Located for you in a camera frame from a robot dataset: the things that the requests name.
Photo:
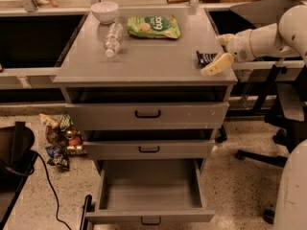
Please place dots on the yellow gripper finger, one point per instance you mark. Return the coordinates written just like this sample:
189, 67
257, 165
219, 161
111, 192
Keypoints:
221, 62
223, 39

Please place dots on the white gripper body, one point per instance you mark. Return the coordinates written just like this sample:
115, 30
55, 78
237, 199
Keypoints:
240, 46

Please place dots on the dark blue rxbar wrapper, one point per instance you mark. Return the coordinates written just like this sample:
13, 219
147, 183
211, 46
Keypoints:
204, 58

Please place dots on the grey top drawer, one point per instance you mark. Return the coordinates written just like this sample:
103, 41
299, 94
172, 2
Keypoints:
144, 109

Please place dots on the grey drawer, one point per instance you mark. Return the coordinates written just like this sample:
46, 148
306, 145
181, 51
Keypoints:
144, 109
149, 144
150, 192

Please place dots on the grey drawer cabinet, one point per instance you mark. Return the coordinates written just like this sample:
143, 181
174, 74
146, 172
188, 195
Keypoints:
144, 63

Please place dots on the grey middle drawer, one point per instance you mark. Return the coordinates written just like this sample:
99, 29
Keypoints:
149, 144

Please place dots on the grey bottom drawer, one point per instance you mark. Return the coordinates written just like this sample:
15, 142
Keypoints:
150, 192

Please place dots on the wooden stick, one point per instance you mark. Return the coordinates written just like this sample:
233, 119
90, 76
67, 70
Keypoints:
176, 1

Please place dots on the green snack chip bag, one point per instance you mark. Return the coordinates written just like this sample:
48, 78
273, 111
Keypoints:
154, 27

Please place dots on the clear plastic water bottle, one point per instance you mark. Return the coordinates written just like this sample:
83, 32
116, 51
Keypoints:
113, 40

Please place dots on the white bowl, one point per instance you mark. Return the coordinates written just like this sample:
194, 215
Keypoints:
105, 12

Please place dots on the pile of snacks on floor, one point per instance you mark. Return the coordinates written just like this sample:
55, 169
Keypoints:
63, 134

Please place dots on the blue snack bag on floor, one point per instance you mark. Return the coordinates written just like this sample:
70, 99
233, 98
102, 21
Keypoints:
57, 157

